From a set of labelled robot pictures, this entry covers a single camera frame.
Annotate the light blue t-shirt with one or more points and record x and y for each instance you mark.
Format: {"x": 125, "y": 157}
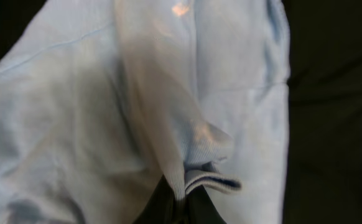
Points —
{"x": 100, "y": 100}

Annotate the black shirt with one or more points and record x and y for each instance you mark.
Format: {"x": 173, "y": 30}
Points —
{"x": 323, "y": 178}

